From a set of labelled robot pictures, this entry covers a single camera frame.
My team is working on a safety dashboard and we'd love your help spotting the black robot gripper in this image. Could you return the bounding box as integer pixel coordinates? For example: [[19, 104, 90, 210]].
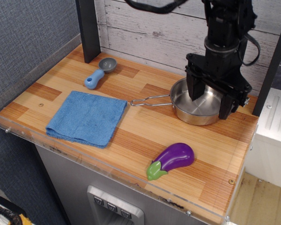
[[185, 44, 252, 120]]

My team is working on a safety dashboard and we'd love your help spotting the stainless steel pot with handle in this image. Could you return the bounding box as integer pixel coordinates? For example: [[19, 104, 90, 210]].
[[130, 78, 223, 126]]

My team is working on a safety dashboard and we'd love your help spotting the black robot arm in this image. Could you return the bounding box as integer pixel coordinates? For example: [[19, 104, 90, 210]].
[[185, 0, 260, 120]]

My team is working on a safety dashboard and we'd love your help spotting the blue folded napkin cloth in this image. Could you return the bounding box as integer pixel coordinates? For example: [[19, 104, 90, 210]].
[[45, 91, 127, 149]]

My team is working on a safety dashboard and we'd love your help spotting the purple toy eggplant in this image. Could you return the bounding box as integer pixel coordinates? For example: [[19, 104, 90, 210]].
[[146, 142, 195, 181]]

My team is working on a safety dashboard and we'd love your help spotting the white ribbed toy sink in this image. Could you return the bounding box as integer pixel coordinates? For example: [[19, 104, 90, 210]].
[[244, 88, 281, 187]]

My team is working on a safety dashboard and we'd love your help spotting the grey toy fridge cabinet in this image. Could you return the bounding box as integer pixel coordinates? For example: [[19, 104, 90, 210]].
[[36, 146, 203, 225]]

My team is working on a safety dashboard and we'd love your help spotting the clear acrylic table guard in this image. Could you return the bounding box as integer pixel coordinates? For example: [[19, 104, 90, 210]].
[[0, 34, 257, 225]]

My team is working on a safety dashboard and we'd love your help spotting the yellow and black object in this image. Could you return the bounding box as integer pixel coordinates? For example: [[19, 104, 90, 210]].
[[0, 206, 33, 225]]

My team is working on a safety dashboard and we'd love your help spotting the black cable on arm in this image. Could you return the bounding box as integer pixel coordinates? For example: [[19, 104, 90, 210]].
[[124, 0, 261, 66]]

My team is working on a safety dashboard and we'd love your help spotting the black vertical post right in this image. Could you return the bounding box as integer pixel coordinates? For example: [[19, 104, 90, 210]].
[[252, 34, 281, 116]]

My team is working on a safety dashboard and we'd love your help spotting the black vertical post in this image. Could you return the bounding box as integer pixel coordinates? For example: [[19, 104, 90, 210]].
[[75, 0, 101, 63], [252, 34, 281, 116]]

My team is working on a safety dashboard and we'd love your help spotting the blue handled grey scoop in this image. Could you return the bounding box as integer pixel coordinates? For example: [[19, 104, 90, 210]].
[[84, 57, 117, 90]]

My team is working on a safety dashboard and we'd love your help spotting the black vertical post left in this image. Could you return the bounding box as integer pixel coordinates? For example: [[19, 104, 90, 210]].
[[75, 0, 101, 63]]

